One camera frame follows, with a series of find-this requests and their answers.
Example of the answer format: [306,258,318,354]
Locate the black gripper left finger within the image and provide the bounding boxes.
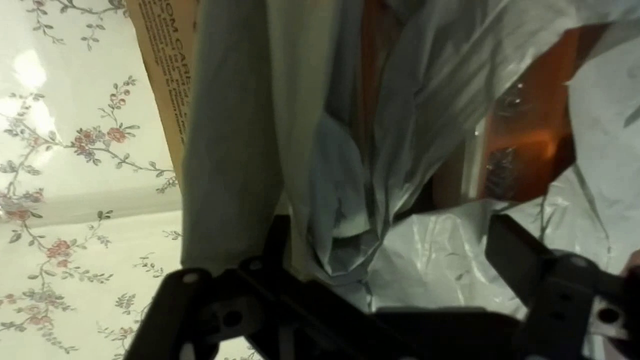
[121,211,376,360]

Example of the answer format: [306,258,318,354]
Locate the brown cardboard piece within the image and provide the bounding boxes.
[121,0,204,179]

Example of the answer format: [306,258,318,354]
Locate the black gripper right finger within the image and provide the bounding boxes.
[483,211,640,360]

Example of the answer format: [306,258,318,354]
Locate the grey plastic shopping bag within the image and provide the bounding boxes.
[179,0,640,318]

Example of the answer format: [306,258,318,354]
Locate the floral bedsheet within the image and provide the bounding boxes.
[0,0,268,360]

